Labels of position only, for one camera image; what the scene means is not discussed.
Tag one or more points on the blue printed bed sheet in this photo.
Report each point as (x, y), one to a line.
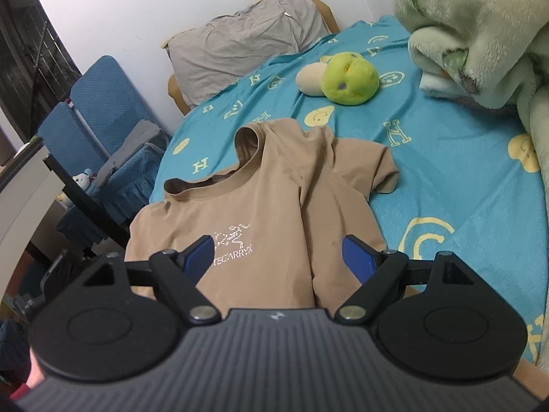
(433, 171)

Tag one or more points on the blue folding chair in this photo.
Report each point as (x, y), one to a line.
(101, 98)

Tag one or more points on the black desk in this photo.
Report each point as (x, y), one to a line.
(85, 199)

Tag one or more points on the green fleece blanket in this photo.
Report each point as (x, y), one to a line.
(484, 43)

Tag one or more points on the grey cloth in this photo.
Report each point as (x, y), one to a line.
(131, 148)

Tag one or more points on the small white plush toy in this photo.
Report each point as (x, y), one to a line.
(81, 180)

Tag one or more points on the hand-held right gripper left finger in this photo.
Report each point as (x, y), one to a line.
(200, 250)

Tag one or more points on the grey pillow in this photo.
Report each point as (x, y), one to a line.
(240, 45)

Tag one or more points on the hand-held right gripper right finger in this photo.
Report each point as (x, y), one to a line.
(357, 255)

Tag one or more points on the green plush toy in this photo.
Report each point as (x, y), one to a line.
(349, 78)

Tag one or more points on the tan t-shirt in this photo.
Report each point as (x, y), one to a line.
(266, 206)

